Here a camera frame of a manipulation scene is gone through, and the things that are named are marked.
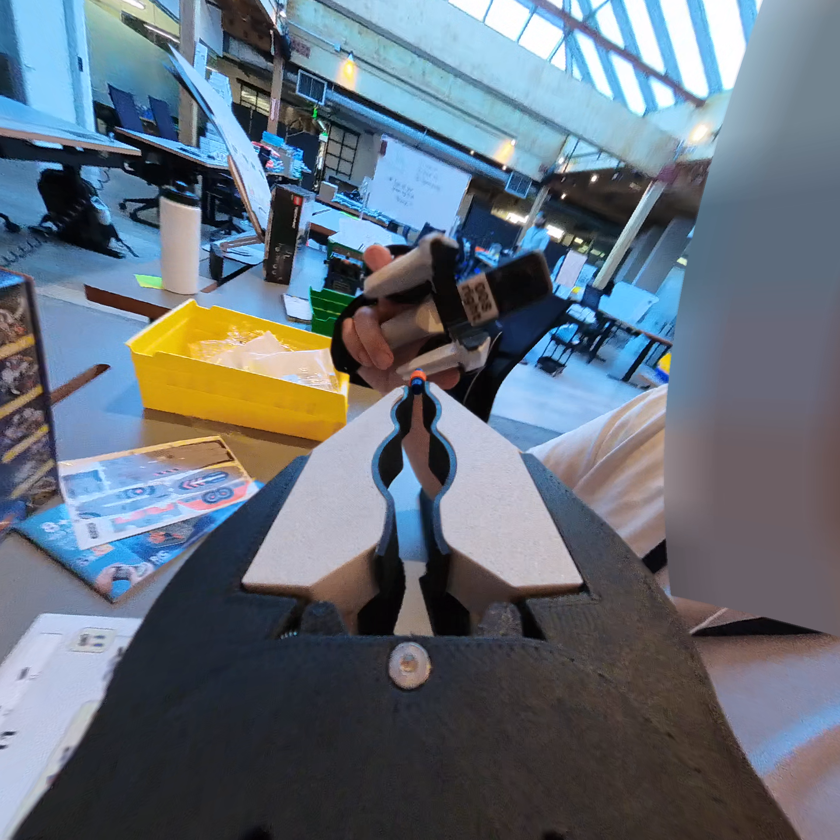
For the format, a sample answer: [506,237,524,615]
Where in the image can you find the dark background desk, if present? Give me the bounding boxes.
[0,97,142,161]

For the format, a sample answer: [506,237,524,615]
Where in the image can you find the white printed board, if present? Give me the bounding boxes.
[167,46,273,240]

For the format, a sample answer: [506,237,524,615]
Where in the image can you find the toy sticker sheet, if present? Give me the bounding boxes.
[58,436,250,551]

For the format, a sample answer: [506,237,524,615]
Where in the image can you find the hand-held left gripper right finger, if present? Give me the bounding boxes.
[420,384,585,634]

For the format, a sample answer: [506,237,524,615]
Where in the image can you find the person's right forearm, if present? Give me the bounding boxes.
[402,425,442,497]

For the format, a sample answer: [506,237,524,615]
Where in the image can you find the whiteboard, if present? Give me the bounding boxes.
[367,134,472,232]

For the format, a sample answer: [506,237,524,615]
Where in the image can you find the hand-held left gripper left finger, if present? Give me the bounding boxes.
[240,386,413,636]

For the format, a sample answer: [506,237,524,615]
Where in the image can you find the black cardboard box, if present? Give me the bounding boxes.
[264,184,317,285]

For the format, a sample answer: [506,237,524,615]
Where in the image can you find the person's pale grey garment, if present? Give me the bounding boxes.
[676,591,840,840]

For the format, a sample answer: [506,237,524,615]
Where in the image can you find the person's white garment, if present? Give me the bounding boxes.
[528,386,670,578]

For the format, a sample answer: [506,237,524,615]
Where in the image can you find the white instruction booklet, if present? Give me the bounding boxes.
[0,613,142,837]

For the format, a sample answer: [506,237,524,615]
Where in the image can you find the white bottle with black lid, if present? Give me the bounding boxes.
[159,184,201,296]

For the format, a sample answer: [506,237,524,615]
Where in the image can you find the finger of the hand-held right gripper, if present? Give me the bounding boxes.
[395,331,492,378]

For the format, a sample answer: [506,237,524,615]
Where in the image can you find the black backpack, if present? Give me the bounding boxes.
[36,167,126,257]

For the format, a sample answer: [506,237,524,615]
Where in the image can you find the distant work table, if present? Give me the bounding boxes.
[571,307,673,383]

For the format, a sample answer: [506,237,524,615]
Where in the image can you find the clear plastic bags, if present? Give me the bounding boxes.
[189,327,342,393]

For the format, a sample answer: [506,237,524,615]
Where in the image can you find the yellow plastic bin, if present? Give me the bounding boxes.
[126,298,350,442]

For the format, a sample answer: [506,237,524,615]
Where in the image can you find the blue printed toy box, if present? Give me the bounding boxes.
[0,268,60,532]

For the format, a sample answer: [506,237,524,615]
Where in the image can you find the wooden board stand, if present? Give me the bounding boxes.
[210,230,266,266]

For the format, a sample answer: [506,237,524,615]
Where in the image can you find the stacked green plastic bins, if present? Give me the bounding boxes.
[308,285,358,337]

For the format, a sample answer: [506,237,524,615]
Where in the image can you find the person's right hand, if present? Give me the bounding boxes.
[340,243,462,396]

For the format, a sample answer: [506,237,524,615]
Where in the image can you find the blue toy booklet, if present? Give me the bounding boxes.
[13,482,263,603]

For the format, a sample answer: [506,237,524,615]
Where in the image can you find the brown flat strip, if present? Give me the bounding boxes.
[51,363,111,404]

